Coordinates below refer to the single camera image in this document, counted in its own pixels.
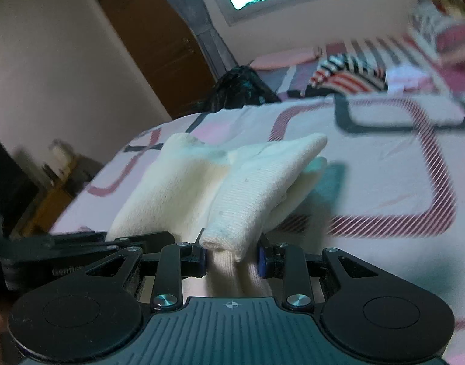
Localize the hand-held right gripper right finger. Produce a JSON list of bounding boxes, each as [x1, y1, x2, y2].
[[257, 241, 380, 309]]

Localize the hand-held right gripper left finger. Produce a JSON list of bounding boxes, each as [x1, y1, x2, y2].
[[86, 241, 209, 311]]

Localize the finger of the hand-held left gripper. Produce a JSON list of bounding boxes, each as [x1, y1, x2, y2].
[[103, 230, 177, 255]]

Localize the cream knit garment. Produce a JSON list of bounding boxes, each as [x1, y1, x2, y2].
[[109, 132, 329, 297]]

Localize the wooden nightstand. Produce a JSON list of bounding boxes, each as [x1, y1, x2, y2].
[[10, 152, 106, 240]]

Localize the dark furniture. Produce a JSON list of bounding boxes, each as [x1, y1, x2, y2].
[[0, 129, 41, 238]]

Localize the white jar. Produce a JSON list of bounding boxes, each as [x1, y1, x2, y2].
[[49, 139, 74, 177]]

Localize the pink patterned bedsheet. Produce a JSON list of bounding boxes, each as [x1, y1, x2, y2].
[[50, 36, 465, 365]]

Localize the black plastic bag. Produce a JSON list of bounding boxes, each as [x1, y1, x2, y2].
[[202, 65, 282, 114]]

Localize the brown wooden door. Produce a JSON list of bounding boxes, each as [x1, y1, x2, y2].
[[87, 0, 218, 120]]

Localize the pink pillow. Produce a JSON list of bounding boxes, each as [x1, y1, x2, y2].
[[251, 46, 324, 71]]

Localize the red navy striped garment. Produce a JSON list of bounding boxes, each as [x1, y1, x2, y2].
[[304, 53, 389, 97]]

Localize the grey curtain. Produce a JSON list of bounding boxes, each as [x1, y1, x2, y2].
[[149, 0, 241, 80]]

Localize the printed blanket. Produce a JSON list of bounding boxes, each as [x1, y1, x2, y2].
[[407, 0, 465, 92]]

